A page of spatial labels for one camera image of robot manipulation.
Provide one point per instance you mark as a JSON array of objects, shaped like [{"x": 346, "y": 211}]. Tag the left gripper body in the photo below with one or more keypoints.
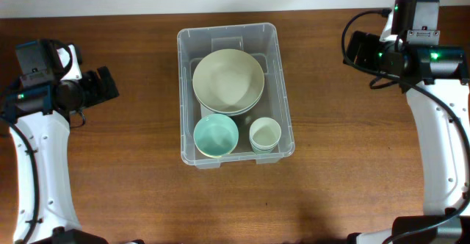
[{"x": 94, "y": 91}]

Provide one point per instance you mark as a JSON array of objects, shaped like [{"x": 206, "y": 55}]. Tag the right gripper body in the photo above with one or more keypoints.
[{"x": 372, "y": 56}]

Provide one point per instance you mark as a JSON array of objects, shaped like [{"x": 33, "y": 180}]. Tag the cream plate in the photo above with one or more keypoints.
[
  {"x": 228, "y": 81},
  {"x": 197, "y": 105}
]

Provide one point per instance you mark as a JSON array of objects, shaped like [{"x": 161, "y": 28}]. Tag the mint green small bowl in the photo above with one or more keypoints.
[{"x": 216, "y": 134}]

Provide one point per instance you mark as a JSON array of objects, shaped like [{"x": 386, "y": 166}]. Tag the cream plastic cup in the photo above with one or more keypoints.
[{"x": 265, "y": 133}]

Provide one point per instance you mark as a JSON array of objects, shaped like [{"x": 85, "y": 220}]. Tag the grey plastic cup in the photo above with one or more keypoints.
[{"x": 253, "y": 144}]

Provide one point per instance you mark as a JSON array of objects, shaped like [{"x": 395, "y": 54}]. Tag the yellow small bowl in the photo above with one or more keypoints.
[{"x": 215, "y": 156}]

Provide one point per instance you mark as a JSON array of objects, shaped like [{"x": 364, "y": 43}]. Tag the mint green plastic cup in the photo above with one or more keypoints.
[{"x": 257, "y": 150}]

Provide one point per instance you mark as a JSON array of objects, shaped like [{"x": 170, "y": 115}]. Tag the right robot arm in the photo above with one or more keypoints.
[{"x": 435, "y": 82}]

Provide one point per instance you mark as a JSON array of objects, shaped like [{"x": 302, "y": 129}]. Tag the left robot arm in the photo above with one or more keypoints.
[{"x": 37, "y": 109}]

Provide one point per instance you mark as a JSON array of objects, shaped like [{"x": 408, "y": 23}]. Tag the white label in bin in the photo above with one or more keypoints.
[{"x": 205, "y": 111}]

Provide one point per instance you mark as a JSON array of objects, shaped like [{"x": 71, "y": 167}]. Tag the clear plastic storage bin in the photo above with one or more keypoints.
[{"x": 261, "y": 42}]

